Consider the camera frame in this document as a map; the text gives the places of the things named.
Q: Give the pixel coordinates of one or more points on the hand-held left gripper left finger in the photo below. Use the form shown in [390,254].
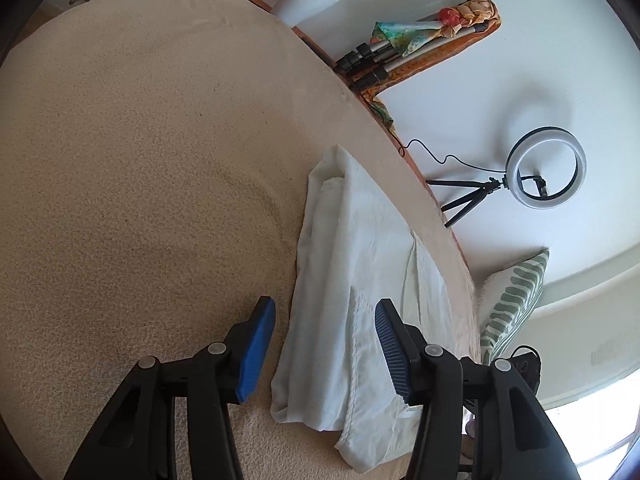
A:
[257,350]

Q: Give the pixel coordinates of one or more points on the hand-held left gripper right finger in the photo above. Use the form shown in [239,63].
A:
[392,350]

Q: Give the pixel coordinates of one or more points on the white shirt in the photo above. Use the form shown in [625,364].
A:
[350,260]

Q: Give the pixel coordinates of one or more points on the green striped pillow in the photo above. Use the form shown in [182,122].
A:
[515,295]

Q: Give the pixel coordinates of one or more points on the window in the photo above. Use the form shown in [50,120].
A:
[590,435]

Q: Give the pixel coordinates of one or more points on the small black tripod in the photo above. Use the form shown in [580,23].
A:
[470,195]

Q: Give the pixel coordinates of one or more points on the beige blanket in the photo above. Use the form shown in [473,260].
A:
[150,160]

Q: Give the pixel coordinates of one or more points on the silver tripod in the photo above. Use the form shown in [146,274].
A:
[365,55]

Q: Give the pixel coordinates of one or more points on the colourful scarf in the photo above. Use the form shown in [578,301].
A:
[410,35]

